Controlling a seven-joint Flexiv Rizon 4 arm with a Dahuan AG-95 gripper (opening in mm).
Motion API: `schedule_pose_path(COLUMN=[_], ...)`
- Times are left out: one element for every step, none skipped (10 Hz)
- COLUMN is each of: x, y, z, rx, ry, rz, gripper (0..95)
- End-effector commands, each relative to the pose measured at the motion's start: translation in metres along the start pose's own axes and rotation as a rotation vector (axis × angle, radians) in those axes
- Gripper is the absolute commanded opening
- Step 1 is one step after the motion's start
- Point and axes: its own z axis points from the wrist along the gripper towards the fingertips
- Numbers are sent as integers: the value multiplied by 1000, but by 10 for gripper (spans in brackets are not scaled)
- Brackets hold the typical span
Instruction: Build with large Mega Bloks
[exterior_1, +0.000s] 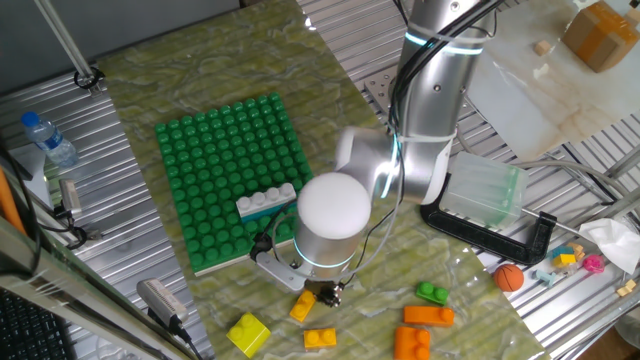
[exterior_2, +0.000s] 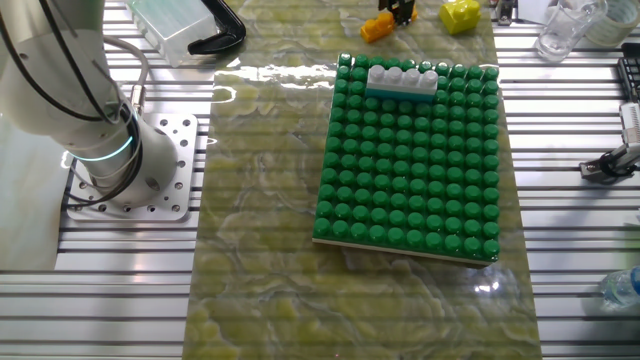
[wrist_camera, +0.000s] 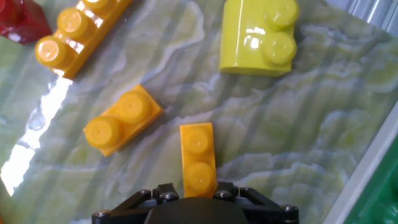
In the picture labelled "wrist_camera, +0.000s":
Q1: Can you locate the lime yellow square brick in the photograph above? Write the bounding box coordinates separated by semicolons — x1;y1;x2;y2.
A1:
218;0;300;78

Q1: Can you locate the amber two-stud brick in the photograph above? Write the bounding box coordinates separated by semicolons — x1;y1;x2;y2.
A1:
83;83;165;157

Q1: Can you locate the dark red brick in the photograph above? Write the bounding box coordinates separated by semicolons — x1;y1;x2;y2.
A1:
0;0;53;46

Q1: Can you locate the amber thick long brick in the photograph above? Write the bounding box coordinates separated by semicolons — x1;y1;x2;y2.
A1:
34;0;134;80

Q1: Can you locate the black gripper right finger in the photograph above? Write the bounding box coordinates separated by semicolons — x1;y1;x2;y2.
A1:
213;182;300;224

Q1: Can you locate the green marble pattern mat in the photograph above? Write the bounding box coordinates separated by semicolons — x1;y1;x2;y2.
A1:
0;0;398;224

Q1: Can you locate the amber four-stud brick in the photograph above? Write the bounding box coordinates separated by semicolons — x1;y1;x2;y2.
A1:
179;122;218;198

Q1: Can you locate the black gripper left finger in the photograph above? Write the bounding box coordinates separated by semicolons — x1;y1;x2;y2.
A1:
91;182;180;224

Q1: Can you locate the green studded baseplate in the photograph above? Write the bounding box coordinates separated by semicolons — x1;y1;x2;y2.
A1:
323;99;398;224

